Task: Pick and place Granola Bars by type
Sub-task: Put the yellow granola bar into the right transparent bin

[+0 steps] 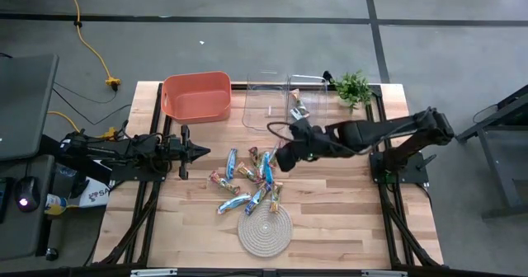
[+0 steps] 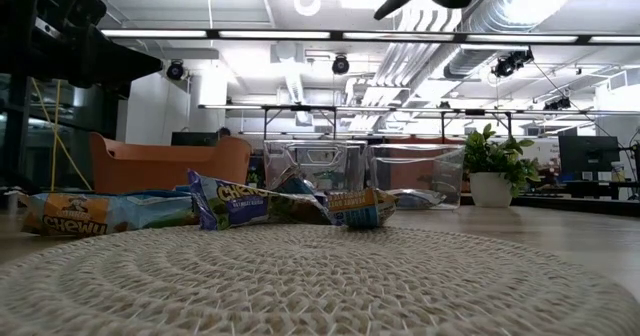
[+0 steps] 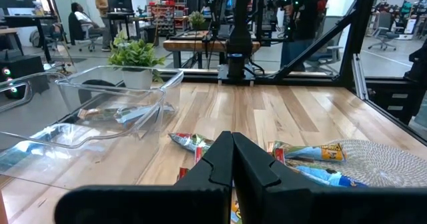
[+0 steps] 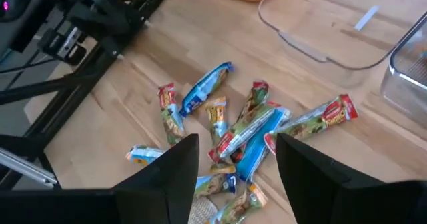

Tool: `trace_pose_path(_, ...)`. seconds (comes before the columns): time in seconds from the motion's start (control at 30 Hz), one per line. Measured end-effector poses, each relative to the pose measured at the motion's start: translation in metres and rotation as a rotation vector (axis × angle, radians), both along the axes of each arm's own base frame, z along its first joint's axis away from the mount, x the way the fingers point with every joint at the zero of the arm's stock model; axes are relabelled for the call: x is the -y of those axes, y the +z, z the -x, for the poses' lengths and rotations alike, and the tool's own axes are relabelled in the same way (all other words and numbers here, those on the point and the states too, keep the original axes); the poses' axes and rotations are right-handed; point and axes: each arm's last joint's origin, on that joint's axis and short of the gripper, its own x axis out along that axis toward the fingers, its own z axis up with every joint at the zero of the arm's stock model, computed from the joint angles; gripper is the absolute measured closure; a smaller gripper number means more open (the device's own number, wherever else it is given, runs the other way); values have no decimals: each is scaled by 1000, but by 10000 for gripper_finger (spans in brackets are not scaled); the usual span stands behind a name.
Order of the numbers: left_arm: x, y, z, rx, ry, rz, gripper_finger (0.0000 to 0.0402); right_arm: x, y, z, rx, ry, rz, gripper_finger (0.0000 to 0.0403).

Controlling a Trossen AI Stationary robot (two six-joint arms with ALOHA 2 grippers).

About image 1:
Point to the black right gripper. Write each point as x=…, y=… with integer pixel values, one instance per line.
x=305, y=143

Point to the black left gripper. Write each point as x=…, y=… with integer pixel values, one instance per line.
x=184, y=153

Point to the blue Chewy granola bar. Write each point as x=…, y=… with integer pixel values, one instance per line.
x=267, y=169
x=231, y=164
x=256, y=198

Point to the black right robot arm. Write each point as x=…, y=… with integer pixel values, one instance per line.
x=371, y=132

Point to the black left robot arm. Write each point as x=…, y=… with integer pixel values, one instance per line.
x=123, y=149

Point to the clear plastic bin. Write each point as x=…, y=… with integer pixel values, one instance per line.
x=247, y=104
x=317, y=100

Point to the orange plastic bin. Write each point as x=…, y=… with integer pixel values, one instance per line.
x=196, y=104

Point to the black clamp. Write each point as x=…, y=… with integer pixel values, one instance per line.
x=328, y=76

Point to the green plant in white pot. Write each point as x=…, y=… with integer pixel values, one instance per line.
x=352, y=89

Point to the round woven beige placemat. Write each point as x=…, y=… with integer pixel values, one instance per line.
x=265, y=228

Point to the white printed box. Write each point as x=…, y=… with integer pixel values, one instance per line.
x=97, y=194

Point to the yellow white bottle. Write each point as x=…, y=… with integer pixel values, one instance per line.
x=55, y=205

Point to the black computer mouse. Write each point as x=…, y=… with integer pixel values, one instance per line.
x=27, y=194

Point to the grey flat panel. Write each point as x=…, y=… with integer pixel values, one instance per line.
x=24, y=104

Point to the black caster wheel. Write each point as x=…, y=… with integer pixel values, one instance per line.
x=51, y=254

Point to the black side stand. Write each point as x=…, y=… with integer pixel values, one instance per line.
x=499, y=178

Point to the grey side desk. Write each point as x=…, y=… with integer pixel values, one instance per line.
x=16, y=236

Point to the black table frame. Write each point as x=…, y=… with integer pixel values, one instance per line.
x=237, y=86

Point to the silver frame bracket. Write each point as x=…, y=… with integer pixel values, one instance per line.
x=383, y=273
x=153, y=273

